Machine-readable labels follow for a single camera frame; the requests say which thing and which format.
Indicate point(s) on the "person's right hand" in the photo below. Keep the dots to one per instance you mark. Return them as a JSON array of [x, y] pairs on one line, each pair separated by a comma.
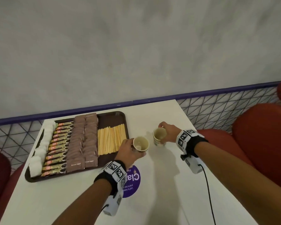
[[172, 134]]

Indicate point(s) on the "person's left hand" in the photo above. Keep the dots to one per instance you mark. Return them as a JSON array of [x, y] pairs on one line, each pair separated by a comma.
[[127, 152]]

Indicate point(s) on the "patterned paper cup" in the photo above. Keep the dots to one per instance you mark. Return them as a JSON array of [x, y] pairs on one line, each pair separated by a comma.
[[141, 143], [158, 134]]

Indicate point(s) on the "bundle of wooden stirrers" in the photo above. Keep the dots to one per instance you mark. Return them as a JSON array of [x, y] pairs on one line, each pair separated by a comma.
[[111, 139]]

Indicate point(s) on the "brown plastic tray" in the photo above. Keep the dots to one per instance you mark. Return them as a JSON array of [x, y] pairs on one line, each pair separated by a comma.
[[112, 119]]

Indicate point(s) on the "row of brown sugar packets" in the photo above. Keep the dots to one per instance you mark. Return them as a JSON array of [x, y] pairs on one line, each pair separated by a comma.
[[91, 142], [76, 147]]

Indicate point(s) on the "row of gold coffee sachets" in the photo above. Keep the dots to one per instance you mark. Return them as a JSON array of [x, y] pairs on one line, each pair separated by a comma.
[[57, 149]]

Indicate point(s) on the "white tea bag green tag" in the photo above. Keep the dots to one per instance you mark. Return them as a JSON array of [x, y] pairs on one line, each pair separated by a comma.
[[51, 124]]

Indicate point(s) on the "row of white tea bags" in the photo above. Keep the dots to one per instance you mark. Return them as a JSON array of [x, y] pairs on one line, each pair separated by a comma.
[[37, 161]]

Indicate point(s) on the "person's right forearm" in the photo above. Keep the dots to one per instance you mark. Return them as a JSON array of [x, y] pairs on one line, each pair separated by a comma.
[[243, 178]]

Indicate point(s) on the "person's left forearm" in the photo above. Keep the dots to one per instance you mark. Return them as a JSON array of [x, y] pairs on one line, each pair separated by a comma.
[[84, 203]]

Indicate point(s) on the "right marker wristband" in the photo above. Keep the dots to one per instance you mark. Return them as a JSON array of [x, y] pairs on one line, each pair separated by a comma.
[[189, 141]]

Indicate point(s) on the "purple round table sticker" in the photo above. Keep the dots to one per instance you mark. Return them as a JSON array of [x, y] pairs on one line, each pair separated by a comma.
[[132, 182]]

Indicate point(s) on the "red padded chair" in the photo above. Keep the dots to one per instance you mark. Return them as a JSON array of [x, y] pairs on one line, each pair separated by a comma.
[[2, 185], [267, 138]]

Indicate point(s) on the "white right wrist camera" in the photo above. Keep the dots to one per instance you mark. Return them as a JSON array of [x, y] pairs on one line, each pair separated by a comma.
[[193, 165]]

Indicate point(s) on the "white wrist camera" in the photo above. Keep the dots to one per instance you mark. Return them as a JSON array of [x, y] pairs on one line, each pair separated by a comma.
[[193, 165], [114, 201]]

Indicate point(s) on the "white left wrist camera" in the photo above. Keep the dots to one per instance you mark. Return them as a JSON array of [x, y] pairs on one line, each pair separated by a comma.
[[114, 201]]

